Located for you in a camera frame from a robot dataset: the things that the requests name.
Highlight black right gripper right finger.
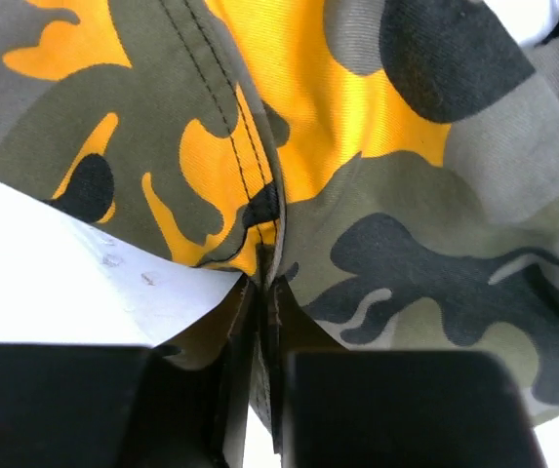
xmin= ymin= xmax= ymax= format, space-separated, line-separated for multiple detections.
xmin=263 ymin=279 xmax=544 ymax=467

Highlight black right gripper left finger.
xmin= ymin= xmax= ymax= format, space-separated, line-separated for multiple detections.
xmin=0 ymin=279 xmax=258 ymax=467

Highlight olive yellow camouflage trousers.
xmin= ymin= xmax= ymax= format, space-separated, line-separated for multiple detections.
xmin=0 ymin=1 xmax=559 ymax=430

